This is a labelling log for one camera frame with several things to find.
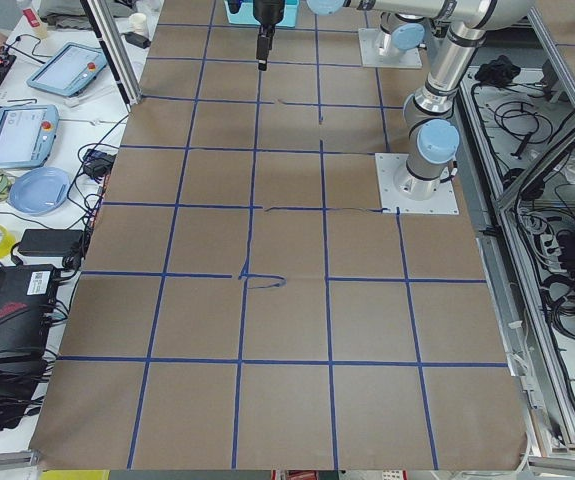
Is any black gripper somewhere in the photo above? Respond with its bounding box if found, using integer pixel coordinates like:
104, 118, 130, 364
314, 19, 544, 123
252, 0, 285, 70

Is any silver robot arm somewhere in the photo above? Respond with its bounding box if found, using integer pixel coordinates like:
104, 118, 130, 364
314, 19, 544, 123
252, 1, 426, 71
308, 0, 534, 201

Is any turquoise plastic bin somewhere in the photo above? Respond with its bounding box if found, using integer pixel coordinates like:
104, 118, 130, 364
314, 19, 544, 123
224, 0, 299, 28

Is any paper cup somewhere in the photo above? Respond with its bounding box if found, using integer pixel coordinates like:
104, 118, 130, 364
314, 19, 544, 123
128, 12, 149, 37

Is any upper teach pendant tablet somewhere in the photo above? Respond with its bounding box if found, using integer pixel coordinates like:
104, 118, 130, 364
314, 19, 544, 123
26, 42, 108, 97

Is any teach pendant tablet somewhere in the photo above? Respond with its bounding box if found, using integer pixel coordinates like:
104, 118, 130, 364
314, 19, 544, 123
26, 42, 108, 97
0, 104, 60, 169

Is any lower teach pendant tablet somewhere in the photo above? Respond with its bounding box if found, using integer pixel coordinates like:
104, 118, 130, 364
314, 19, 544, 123
0, 104, 60, 169

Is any blue plastic plate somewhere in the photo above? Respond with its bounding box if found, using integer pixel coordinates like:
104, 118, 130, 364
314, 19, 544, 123
8, 167, 70, 216

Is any black power adapter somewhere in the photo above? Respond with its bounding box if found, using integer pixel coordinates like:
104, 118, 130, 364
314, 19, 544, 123
17, 229, 83, 257

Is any black laptop computer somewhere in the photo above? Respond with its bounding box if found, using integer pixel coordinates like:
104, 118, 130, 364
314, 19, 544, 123
0, 264, 58, 364

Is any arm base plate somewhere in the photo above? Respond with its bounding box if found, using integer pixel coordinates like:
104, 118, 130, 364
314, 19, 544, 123
358, 24, 425, 69
375, 153, 459, 215

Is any aluminium frame post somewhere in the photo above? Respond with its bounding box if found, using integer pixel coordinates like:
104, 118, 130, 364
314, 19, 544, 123
80, 0, 142, 107

